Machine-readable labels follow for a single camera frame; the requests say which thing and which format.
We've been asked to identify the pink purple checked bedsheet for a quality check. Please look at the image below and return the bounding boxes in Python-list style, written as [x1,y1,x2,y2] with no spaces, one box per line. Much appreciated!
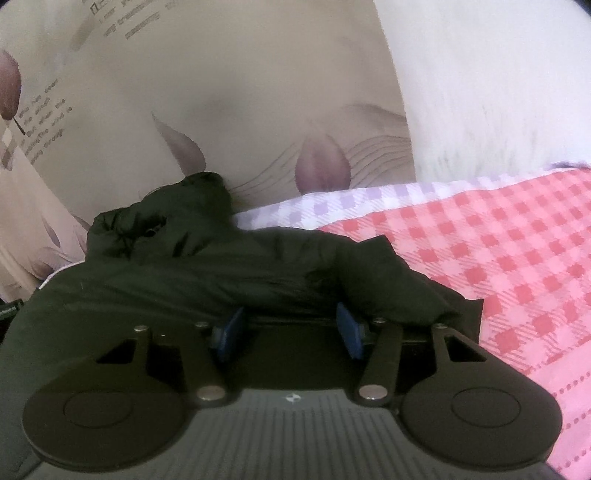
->
[36,161,591,480]

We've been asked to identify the black jacket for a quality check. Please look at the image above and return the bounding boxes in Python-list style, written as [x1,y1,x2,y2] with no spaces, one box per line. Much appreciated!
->
[1,172,484,479]

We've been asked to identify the floral beige curtain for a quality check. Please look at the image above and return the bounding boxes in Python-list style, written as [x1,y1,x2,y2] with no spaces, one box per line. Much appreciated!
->
[1,1,416,301]

